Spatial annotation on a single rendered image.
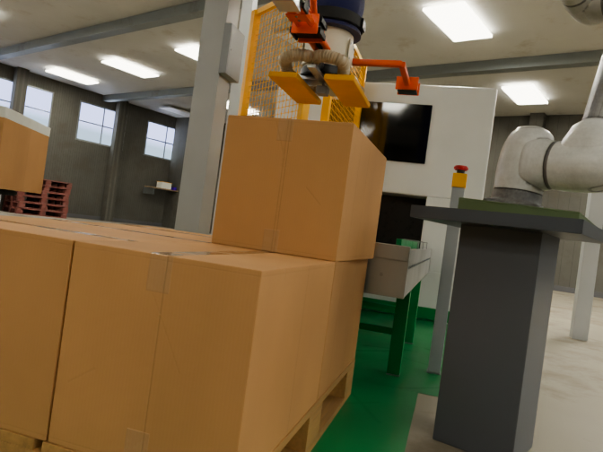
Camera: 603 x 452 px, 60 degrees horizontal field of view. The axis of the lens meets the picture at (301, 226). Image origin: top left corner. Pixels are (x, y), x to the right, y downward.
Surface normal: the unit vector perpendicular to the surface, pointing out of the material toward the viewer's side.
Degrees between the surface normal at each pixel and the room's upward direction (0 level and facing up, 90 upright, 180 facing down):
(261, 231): 90
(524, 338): 90
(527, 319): 90
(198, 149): 90
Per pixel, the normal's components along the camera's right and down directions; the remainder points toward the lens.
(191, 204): -0.28, -0.04
